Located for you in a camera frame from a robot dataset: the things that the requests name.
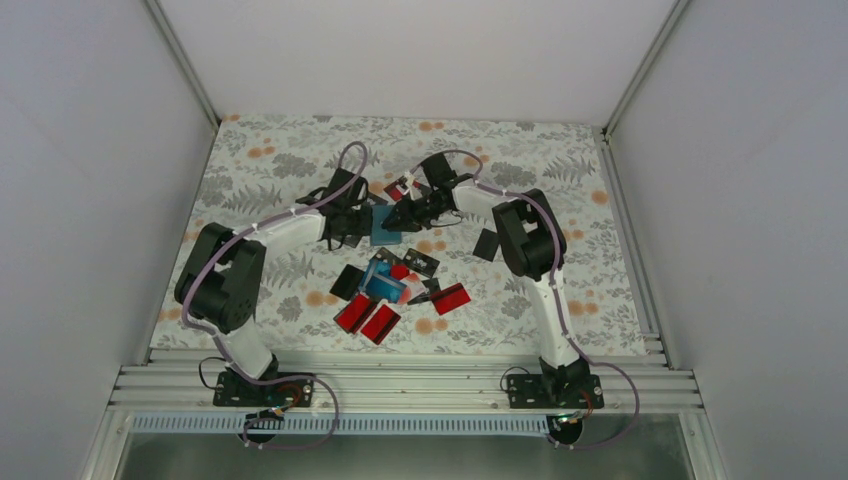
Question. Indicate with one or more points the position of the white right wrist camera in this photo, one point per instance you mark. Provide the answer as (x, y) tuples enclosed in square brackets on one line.
[(409, 187)]

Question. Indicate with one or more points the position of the aluminium frame rail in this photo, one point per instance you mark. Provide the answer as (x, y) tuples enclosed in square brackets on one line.
[(403, 383)]

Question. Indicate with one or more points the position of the large red striped card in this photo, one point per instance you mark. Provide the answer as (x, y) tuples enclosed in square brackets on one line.
[(396, 190)]

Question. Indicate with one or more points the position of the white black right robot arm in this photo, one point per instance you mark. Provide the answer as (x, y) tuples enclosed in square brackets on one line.
[(531, 243)]

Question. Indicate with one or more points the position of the black card with gold chip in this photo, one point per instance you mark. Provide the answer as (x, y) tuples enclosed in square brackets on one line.
[(421, 263)]

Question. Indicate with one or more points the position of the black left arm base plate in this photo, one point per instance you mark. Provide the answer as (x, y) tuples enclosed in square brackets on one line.
[(232, 390)]

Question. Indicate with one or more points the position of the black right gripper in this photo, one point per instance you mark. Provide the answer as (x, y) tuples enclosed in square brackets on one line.
[(408, 221)]

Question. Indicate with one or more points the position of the plain black card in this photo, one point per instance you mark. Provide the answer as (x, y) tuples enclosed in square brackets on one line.
[(487, 245)]

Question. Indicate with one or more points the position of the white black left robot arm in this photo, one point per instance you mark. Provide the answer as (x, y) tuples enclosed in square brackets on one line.
[(219, 285)]

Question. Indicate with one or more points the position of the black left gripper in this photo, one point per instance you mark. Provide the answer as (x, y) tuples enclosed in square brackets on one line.
[(363, 229)]

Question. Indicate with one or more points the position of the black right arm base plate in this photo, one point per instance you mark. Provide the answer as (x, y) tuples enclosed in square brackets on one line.
[(527, 391)]

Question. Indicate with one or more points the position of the red striped card right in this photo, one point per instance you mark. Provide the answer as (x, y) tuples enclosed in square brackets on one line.
[(450, 298)]

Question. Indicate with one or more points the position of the red card front left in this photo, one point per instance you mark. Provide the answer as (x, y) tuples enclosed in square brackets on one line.
[(354, 315)]

